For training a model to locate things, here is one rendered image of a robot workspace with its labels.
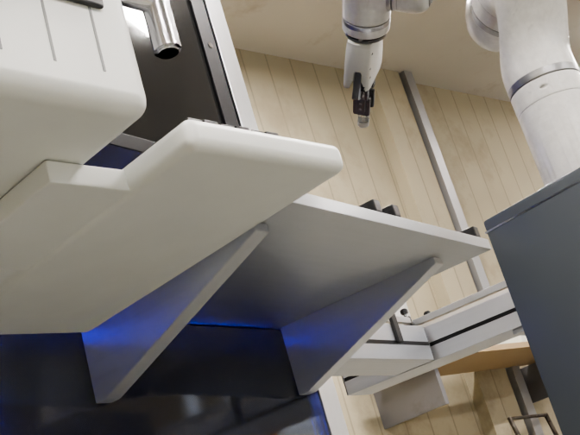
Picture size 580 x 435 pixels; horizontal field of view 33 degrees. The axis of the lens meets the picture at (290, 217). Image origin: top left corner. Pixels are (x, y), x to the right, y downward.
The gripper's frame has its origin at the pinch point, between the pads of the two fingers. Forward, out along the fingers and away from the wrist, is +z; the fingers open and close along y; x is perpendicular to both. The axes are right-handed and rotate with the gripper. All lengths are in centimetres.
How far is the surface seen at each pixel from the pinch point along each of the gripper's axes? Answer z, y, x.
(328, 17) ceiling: 192, -327, -110
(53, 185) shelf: -56, 93, -1
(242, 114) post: 14.8, -7.6, -28.2
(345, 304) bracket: 21.6, 31.0, 6.0
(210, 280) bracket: -16, 65, -3
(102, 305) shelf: -26, 80, -9
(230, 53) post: 9.3, -20.5, -35.6
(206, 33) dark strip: 3.8, -18.7, -40.1
